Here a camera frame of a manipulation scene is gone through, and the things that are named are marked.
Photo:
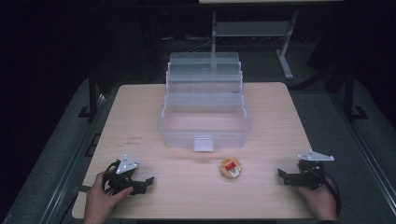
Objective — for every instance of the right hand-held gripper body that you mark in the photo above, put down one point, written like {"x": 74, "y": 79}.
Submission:
{"x": 311, "y": 175}

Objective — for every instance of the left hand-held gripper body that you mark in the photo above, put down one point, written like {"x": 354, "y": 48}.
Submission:
{"x": 123, "y": 179}

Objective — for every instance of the round yellow tin red label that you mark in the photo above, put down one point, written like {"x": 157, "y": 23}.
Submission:
{"x": 230, "y": 168}

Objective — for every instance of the clear plastic tiered storage box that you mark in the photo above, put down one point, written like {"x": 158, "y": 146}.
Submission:
{"x": 204, "y": 124}

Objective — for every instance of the person's right hand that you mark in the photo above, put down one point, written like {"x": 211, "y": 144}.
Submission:
{"x": 320, "y": 202}

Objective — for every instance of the person's left hand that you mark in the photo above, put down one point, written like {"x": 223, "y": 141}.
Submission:
{"x": 99, "y": 202}

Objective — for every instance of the black metal stand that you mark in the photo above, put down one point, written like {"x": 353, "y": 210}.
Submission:
{"x": 350, "y": 93}
{"x": 92, "y": 93}

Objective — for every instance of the white metal table frame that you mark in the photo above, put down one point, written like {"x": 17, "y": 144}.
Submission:
{"x": 253, "y": 29}

